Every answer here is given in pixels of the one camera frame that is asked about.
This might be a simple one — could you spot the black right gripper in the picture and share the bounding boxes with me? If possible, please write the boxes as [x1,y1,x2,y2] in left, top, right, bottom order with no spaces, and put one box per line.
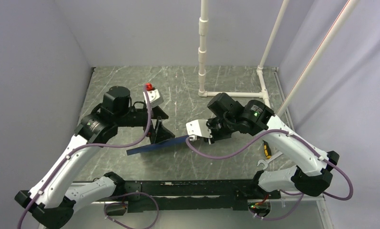
[203,115,238,143]

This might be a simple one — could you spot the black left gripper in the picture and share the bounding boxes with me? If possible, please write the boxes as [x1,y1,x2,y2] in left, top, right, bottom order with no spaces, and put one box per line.
[115,103,175,143]

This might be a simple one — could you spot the blue photo frame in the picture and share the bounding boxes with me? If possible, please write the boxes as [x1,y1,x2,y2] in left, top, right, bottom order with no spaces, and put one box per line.
[126,135,188,156]

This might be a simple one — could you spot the yellow black screwdriver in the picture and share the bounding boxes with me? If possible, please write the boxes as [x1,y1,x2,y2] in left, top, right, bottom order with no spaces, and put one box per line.
[263,141,272,159]

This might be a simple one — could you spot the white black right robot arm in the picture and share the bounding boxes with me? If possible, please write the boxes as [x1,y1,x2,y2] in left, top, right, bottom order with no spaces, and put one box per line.
[206,93,339,198]

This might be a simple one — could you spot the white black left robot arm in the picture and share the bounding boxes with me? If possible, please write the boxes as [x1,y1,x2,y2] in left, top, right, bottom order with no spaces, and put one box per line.
[14,83,173,229]

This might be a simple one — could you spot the silver open-end wrench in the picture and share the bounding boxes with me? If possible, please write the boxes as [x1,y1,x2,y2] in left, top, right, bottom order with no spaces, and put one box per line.
[257,152,283,170]

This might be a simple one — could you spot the white PVC pipe stand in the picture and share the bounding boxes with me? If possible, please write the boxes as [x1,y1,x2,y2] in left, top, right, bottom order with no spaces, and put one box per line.
[197,0,361,129]

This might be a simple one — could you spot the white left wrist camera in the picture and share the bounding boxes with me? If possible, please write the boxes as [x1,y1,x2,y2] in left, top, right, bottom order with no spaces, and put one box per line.
[144,83,164,108]

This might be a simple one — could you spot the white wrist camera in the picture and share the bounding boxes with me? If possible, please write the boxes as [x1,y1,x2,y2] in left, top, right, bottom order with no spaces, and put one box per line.
[185,119,212,141]
[144,83,164,108]

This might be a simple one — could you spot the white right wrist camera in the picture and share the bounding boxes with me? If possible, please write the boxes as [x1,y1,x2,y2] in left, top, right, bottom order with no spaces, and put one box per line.
[185,119,212,141]

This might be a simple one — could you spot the aluminium rail frame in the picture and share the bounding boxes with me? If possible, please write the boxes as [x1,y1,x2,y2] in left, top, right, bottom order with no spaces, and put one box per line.
[38,66,334,229]

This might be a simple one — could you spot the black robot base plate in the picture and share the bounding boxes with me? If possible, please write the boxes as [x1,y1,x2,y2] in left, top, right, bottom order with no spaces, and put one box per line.
[93,179,281,213]

